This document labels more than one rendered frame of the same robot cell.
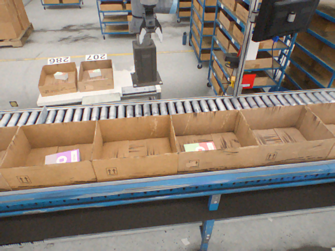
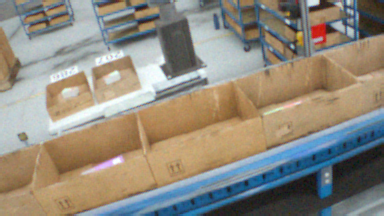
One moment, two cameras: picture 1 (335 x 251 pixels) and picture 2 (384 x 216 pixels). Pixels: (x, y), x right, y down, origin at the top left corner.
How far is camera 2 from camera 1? 27 cm
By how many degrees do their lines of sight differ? 9
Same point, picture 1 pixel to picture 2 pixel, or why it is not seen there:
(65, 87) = (79, 102)
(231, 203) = (346, 181)
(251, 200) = (369, 170)
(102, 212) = not seen: outside the picture
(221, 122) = (304, 77)
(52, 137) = (83, 152)
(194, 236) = not seen: outside the picture
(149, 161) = (224, 138)
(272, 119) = (364, 59)
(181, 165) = (270, 136)
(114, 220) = not seen: outside the picture
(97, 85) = (119, 88)
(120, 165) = (185, 154)
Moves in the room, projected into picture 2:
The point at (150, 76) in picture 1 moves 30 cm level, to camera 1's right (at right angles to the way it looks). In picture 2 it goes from (187, 60) to (234, 49)
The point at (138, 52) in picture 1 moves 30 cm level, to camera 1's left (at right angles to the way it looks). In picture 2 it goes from (165, 29) to (117, 42)
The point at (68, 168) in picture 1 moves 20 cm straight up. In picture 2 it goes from (116, 173) to (92, 121)
